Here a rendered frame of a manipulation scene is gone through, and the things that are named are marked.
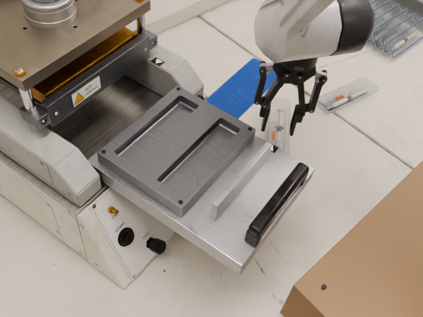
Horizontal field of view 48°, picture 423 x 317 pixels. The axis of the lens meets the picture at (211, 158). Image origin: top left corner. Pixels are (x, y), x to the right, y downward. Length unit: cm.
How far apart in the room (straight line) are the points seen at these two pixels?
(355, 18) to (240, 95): 51
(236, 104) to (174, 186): 50
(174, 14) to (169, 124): 63
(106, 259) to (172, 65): 36
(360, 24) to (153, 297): 57
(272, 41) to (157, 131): 24
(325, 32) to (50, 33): 41
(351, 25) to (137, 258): 53
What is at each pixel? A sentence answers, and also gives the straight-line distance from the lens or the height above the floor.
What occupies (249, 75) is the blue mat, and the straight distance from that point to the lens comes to 126.
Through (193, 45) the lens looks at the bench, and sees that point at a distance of 134.
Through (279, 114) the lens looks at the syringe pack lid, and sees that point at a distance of 109.
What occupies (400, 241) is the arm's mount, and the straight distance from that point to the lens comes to 88.
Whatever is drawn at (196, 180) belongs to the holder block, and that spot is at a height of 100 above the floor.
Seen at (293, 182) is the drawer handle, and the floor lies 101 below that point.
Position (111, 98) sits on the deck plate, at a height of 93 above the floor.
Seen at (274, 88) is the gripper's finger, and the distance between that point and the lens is 97.
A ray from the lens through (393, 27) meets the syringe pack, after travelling 148.
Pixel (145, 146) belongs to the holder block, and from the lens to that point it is 76.
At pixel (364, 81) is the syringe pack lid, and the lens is 130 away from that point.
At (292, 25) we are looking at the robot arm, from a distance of 68.
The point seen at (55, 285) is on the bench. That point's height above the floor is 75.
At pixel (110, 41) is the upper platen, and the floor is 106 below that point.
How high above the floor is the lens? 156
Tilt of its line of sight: 50 degrees down
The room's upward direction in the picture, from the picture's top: 7 degrees clockwise
